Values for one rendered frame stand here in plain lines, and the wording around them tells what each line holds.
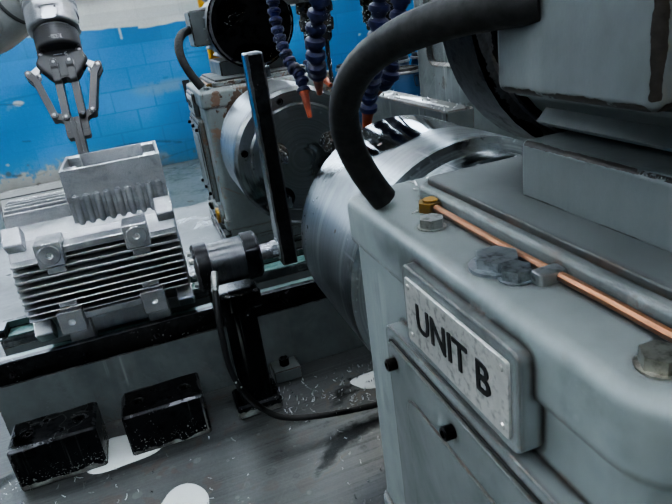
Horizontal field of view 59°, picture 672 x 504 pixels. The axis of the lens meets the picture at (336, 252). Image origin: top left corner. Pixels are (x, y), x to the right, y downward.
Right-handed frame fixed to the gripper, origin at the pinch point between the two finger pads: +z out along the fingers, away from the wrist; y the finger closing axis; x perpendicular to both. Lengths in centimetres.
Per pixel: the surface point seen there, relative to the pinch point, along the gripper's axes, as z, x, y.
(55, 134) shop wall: -229, 471, -67
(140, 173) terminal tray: 18.9, -27.7, 8.7
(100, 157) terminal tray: 12.6, -20.2, 3.9
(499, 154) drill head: 35, -58, 38
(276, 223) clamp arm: 30.2, -32.1, 22.7
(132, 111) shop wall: -237, 468, 7
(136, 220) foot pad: 24.8, -27.8, 6.9
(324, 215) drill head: 34, -46, 25
